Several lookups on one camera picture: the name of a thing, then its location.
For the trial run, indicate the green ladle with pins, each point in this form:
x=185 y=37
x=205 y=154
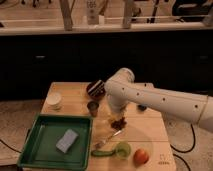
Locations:
x=122 y=150

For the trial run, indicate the brown grape bunch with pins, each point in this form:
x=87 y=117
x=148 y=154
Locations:
x=119 y=125

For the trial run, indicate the small metal cup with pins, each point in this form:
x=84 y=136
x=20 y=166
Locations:
x=93 y=108

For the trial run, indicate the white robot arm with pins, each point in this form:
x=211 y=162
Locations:
x=194 y=108

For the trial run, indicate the metal fork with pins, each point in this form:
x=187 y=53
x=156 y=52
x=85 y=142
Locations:
x=103 y=142

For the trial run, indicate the orange tomato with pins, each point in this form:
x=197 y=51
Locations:
x=140 y=157

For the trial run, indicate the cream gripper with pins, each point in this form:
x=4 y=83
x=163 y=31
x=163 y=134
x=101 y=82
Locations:
x=117 y=110

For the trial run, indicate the white paper cup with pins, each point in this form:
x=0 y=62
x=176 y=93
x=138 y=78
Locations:
x=54 y=100

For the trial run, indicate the grey sponge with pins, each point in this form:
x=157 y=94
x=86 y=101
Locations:
x=67 y=140

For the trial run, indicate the dark bowl with cake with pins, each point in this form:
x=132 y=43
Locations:
x=95 y=90

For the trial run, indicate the green plastic tray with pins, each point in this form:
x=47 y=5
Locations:
x=40 y=151

